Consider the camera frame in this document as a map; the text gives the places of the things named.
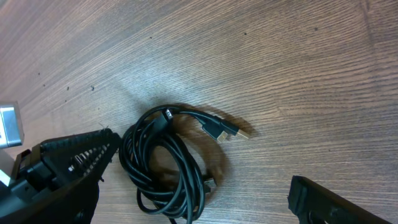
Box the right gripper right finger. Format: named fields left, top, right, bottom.
left=287, top=175, right=389, bottom=224

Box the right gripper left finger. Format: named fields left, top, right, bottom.
left=1, top=128, right=121, bottom=223

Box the black USB cable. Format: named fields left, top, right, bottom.
left=119, top=107, right=231, bottom=223
left=118, top=104, right=249, bottom=224

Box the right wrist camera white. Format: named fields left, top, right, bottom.
left=1, top=101, right=24, bottom=149

